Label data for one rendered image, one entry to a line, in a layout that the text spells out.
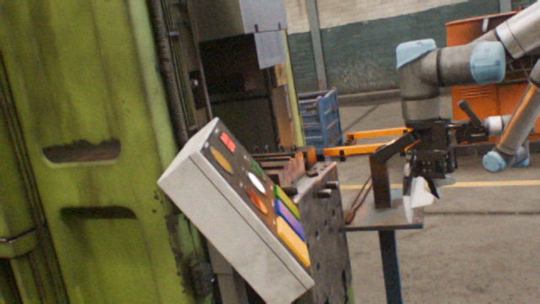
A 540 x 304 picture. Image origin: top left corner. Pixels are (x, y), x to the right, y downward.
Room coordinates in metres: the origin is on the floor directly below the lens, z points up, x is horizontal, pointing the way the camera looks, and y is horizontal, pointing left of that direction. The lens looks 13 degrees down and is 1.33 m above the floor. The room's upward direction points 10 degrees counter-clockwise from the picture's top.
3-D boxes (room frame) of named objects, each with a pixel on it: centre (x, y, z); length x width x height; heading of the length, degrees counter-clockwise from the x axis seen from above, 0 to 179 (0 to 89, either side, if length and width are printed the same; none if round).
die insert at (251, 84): (1.54, 0.17, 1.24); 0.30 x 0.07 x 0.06; 64
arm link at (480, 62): (0.92, -0.40, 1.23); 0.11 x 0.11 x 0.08; 56
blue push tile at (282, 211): (0.86, 0.00, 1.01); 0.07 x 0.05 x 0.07; 179
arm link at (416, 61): (0.96, -0.31, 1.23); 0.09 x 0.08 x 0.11; 56
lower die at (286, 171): (1.50, 0.14, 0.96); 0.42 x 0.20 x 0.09; 64
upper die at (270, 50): (1.50, 0.14, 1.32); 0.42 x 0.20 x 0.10; 64
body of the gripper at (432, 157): (0.96, -0.31, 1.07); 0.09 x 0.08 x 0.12; 48
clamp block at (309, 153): (1.59, -0.07, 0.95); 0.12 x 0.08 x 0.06; 64
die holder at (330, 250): (1.55, 0.13, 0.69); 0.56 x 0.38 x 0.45; 64
